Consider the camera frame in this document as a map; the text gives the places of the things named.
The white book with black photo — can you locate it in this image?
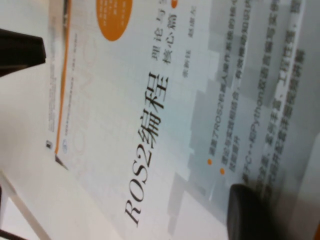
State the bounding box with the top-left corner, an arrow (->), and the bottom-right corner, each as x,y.
44,14 -> 70,155

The white orange ROS2 book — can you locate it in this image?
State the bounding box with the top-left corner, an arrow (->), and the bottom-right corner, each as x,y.
54,0 -> 320,240

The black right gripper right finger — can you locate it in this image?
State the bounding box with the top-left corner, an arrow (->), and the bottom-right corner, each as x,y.
226,183 -> 320,240

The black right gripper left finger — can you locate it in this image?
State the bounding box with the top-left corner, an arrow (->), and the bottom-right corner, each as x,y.
0,28 -> 48,77

